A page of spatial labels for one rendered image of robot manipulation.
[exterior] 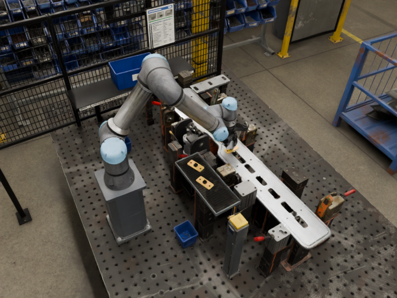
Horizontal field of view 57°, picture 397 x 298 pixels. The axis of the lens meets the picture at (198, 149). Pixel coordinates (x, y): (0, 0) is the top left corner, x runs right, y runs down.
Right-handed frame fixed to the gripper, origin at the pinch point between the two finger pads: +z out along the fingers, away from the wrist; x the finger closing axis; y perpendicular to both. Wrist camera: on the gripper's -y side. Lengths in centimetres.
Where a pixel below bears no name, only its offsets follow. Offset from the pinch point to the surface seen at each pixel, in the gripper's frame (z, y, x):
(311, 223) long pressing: 3, -4, 61
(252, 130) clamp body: -0.2, -18.1, -3.7
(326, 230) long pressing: 3, -7, 68
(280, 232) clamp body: -4, 15, 59
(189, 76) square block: -1, -14, -70
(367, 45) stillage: 21, -177, -47
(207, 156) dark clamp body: -6.4, 18.7, 3.1
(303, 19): 76, -244, -182
